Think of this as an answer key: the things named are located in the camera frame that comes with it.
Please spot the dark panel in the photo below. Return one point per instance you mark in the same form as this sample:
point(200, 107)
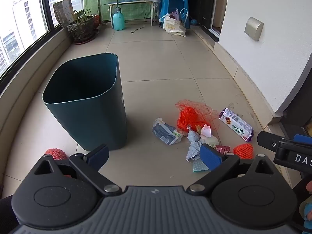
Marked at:
point(302, 97)

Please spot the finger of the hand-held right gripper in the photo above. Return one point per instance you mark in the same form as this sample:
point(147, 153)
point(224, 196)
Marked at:
point(268, 140)
point(303, 138)

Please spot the blue white wrapper packet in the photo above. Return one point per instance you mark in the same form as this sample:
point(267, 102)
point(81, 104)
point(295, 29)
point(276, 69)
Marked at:
point(163, 131)

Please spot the red mesh net bag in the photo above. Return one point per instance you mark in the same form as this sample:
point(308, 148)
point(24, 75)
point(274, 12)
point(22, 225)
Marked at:
point(208, 111)

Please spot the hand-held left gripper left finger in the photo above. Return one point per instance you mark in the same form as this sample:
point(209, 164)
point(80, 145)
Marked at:
point(97, 156)

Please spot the grey wall socket cover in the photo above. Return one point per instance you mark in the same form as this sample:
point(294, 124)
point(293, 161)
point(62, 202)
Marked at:
point(253, 28)

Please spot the small dark red packet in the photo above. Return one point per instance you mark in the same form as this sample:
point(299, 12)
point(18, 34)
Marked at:
point(223, 149)

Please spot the white shopping bag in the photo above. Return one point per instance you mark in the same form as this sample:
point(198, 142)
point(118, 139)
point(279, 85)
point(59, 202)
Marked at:
point(174, 28)

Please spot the green checkered curtain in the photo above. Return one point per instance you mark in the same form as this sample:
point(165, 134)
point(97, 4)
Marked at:
point(131, 11)

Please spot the brown cardboard sign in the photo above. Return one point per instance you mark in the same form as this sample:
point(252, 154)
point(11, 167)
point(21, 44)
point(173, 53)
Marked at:
point(63, 11)

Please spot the white bench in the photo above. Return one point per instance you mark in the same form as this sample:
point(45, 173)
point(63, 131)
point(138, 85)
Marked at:
point(131, 3)

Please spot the green leafy plant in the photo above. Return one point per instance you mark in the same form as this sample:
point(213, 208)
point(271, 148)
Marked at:
point(81, 17)

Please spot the purple bag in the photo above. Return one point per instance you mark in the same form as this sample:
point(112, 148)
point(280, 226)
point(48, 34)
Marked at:
point(176, 15)

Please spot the crumpled blue grey paper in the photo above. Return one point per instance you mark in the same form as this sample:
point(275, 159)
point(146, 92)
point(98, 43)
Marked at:
point(193, 143)

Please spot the patterned ceramic flower pot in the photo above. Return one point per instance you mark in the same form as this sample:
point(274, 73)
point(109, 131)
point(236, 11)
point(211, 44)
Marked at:
point(80, 29)

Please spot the orange foam fruit net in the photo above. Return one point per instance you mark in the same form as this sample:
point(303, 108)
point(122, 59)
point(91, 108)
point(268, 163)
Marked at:
point(243, 150)

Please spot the teal dotted paper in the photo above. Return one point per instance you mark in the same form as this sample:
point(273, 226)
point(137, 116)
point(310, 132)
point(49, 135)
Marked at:
point(198, 167)

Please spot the teal pump spray bottle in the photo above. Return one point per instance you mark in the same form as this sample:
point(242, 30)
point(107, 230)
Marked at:
point(118, 20)

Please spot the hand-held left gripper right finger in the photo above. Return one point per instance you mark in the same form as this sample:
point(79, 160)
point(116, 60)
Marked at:
point(210, 157)

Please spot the small red flower pot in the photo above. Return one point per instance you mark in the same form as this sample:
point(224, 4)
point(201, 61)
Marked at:
point(96, 20)

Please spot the white pink paper scrap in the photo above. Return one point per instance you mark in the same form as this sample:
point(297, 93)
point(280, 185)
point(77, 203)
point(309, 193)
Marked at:
point(206, 130)

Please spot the coral fuzzy slipper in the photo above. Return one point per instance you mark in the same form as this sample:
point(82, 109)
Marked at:
point(57, 153)

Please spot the white purple snack packet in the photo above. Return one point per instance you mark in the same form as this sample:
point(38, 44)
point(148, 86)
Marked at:
point(235, 124)

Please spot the small blue ball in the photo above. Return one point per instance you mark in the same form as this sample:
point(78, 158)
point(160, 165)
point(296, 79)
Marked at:
point(194, 22)

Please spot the teal plastic waste bin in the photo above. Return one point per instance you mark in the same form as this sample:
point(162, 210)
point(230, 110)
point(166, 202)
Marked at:
point(97, 117)

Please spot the black window frame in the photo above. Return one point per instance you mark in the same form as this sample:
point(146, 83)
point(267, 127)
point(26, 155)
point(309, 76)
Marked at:
point(47, 4)

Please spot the blue plastic stool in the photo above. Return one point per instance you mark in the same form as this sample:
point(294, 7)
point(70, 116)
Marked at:
point(174, 0)

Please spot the red plant saucer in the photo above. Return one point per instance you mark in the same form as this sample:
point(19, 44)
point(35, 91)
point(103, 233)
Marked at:
point(84, 42)

